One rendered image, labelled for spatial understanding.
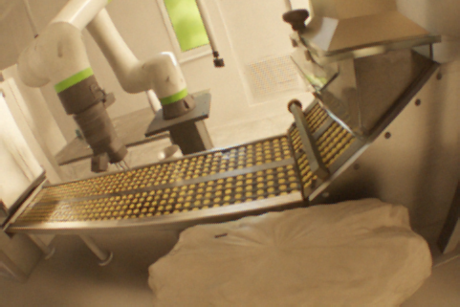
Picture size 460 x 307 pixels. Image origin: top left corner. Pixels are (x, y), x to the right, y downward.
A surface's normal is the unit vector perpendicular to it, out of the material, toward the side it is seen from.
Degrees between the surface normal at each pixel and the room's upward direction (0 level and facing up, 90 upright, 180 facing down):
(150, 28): 90
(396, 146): 90
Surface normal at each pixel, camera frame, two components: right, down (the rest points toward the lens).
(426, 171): -0.07, 0.48
